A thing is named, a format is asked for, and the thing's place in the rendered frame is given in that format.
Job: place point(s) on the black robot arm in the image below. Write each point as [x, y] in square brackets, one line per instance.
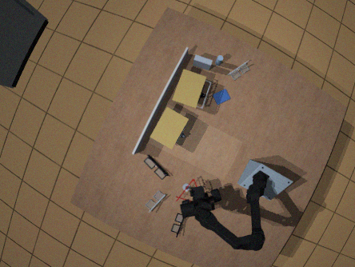
[203, 214]

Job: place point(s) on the black rectangular glasses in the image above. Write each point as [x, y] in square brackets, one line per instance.
[159, 170]

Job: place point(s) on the light blue cylinder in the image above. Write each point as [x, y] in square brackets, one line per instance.
[219, 59]

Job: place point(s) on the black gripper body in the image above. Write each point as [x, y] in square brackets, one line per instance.
[215, 197]

